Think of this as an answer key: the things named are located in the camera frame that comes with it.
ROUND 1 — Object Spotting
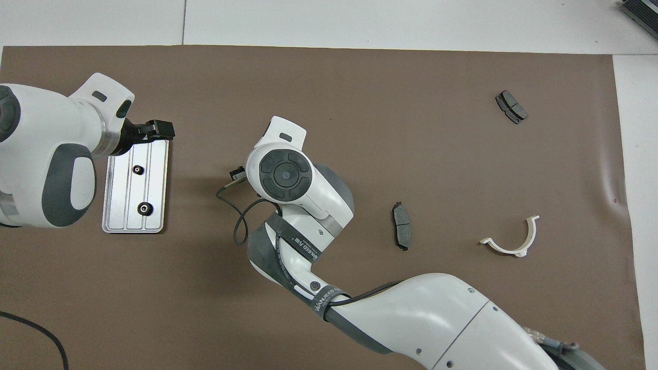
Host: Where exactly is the grey ribbed device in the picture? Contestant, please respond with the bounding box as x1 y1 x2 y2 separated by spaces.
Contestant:
618 0 658 32

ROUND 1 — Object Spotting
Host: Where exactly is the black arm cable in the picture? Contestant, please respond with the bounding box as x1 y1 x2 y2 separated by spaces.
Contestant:
216 180 282 246
0 310 69 370

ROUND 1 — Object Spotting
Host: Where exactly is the brown paper table mat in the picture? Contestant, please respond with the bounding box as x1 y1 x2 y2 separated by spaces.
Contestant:
0 45 647 370

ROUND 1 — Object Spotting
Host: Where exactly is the long dark grey brake pad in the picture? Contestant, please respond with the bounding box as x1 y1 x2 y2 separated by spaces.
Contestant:
392 201 412 251

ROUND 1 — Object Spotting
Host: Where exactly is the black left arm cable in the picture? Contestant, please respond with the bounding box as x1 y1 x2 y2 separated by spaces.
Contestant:
0 310 69 370

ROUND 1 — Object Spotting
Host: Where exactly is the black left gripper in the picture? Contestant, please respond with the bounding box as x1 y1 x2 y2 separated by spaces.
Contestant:
111 117 176 157

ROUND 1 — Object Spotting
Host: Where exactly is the silver ribbed metal tray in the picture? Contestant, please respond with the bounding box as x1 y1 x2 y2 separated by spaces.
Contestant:
101 138 170 234

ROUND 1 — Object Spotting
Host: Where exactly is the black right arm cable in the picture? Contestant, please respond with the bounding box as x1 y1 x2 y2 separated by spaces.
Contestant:
216 180 282 246

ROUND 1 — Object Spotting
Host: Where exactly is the white half ring clamp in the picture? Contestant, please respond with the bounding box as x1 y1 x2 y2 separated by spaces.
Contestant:
479 215 540 258

